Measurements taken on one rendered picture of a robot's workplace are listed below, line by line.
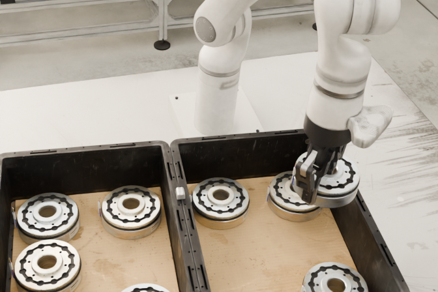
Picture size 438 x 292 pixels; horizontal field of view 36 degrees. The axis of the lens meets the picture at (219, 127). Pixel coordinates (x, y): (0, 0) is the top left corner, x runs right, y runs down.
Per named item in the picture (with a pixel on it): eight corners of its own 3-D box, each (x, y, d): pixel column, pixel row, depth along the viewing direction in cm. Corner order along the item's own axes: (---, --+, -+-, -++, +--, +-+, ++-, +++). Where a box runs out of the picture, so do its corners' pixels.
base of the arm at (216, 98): (191, 111, 158) (195, 52, 146) (229, 109, 159) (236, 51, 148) (196, 137, 151) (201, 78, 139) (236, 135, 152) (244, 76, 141)
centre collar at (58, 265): (31, 253, 106) (30, 251, 106) (62, 250, 107) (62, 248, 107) (30, 278, 103) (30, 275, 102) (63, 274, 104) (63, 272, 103)
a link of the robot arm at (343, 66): (304, 98, 88) (369, 99, 88) (323, -8, 78) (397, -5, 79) (296, 68, 93) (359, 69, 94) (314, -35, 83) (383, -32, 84)
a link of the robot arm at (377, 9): (412, 7, 79) (391, -69, 87) (338, 4, 78) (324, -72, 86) (395, 47, 84) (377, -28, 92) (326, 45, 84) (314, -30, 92)
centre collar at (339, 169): (307, 161, 106) (308, 158, 105) (337, 158, 107) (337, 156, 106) (317, 182, 102) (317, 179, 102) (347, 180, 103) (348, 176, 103)
